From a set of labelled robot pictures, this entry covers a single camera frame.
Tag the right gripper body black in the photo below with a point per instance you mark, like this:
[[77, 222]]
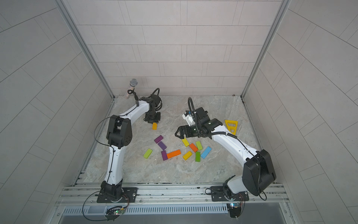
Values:
[[196, 129]]

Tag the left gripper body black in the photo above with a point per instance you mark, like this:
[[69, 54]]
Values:
[[153, 117]]

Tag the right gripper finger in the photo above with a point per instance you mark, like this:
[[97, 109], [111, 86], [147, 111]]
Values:
[[183, 129], [181, 133]]

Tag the purple block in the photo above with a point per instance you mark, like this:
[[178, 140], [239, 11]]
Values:
[[158, 139], [164, 155], [162, 145]]

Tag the lime green small block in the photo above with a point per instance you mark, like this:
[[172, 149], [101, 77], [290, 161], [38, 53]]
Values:
[[148, 153]]

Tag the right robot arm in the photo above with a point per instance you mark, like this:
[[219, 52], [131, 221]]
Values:
[[258, 169]]

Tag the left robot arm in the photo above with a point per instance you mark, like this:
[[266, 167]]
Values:
[[119, 136]]

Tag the yellow long block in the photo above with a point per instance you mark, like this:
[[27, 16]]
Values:
[[185, 142]]

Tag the red-orange block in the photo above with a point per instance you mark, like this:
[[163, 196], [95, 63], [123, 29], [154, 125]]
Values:
[[193, 147]]

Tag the lime green flat block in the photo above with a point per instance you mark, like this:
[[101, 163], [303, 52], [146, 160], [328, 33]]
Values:
[[199, 145]]

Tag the orange long block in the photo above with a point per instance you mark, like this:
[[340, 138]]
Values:
[[173, 154]]

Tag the yellow short block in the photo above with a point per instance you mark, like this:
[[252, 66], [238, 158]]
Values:
[[187, 155]]

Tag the light blue block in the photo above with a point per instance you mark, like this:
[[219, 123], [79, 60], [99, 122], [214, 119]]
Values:
[[206, 152]]

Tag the microphone on black stand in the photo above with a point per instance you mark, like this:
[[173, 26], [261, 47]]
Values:
[[131, 91]]

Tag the right circuit board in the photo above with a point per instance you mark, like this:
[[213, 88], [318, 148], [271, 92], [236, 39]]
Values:
[[234, 210]]

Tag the circuit board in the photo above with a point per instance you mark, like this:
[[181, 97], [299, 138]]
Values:
[[234, 210], [114, 212]]

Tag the left circuit board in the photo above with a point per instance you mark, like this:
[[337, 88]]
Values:
[[114, 212]]

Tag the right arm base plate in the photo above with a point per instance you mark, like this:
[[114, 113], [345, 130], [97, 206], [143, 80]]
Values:
[[221, 194]]

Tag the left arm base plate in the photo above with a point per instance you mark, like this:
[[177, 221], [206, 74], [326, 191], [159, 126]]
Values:
[[117, 195]]

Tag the aluminium rail frame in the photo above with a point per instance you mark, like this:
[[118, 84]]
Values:
[[143, 199]]

